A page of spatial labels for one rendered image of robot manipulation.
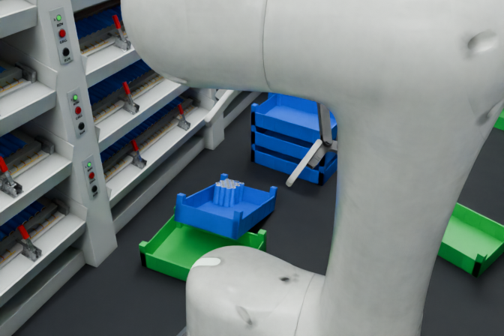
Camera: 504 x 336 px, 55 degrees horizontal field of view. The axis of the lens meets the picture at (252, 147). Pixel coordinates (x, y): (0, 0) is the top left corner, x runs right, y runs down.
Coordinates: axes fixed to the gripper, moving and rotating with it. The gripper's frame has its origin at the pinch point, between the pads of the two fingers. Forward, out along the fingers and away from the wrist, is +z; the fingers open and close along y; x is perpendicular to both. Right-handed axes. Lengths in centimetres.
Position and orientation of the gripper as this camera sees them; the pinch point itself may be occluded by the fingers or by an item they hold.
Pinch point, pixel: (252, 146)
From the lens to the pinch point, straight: 64.3
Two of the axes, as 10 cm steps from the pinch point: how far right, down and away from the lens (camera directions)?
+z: -6.0, 7.8, -1.9
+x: 0.0, 2.4, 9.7
